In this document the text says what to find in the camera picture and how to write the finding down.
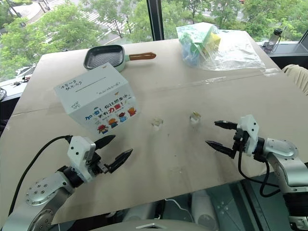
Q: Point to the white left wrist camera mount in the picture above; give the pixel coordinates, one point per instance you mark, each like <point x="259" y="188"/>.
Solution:
<point x="79" y="154"/>

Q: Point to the clear plastic bag with toys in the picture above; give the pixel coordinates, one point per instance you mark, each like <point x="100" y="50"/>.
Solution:
<point x="211" y="45"/>

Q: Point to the green square grill pan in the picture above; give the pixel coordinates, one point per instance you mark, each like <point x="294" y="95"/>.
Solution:
<point x="108" y="57"/>

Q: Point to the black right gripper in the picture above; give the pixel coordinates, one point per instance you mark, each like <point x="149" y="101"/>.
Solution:
<point x="238" y="142"/>

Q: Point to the white printed cardboard box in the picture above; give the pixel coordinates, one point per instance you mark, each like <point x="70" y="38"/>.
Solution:
<point x="96" y="98"/>

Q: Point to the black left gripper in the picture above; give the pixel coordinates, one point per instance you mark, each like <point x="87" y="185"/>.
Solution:
<point x="97" y="166"/>

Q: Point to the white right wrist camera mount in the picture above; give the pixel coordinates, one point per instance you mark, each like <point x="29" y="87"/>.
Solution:
<point x="250" y="133"/>

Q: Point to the black window frame post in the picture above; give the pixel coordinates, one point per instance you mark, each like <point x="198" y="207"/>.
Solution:
<point x="156" y="19"/>

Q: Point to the beige cardboard table cover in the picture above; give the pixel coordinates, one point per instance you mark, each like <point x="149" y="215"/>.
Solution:
<point x="154" y="120"/>

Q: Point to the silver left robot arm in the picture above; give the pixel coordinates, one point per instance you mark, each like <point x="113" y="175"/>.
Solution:
<point x="41" y="192"/>

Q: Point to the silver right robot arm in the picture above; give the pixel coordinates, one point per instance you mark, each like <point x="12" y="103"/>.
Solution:
<point x="280" y="154"/>

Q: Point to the beige cushion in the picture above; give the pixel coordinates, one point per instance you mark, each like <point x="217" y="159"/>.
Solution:
<point x="298" y="77"/>

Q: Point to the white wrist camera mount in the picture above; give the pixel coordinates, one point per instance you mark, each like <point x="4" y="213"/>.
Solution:
<point x="250" y="133"/>
<point x="79" y="154"/>

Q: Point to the clear water bottle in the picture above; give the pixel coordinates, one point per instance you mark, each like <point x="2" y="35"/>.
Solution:
<point x="274" y="37"/>

